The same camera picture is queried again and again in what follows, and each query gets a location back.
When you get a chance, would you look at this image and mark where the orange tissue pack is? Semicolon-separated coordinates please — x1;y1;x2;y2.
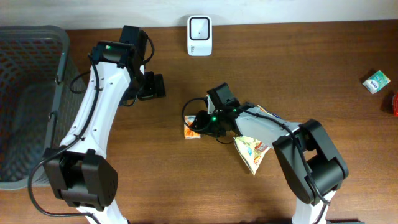
184;116;201;139

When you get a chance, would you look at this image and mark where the yellow chips bag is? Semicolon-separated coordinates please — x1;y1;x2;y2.
234;112;282;175

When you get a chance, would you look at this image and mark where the teal tissue pack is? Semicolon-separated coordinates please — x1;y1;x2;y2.
363;70;391;94

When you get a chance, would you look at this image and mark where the red snack bag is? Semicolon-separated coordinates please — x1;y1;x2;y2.
392;93;398;117

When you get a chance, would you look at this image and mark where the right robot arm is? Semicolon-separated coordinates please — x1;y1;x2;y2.
188;83;349;223

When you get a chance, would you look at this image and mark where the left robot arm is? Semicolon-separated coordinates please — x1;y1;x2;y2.
40;26;166;223

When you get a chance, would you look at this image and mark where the white barcode scanner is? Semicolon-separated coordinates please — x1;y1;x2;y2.
187;15;213;57

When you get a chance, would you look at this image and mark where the grey plastic basket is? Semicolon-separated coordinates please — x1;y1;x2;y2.
1;26;86;190

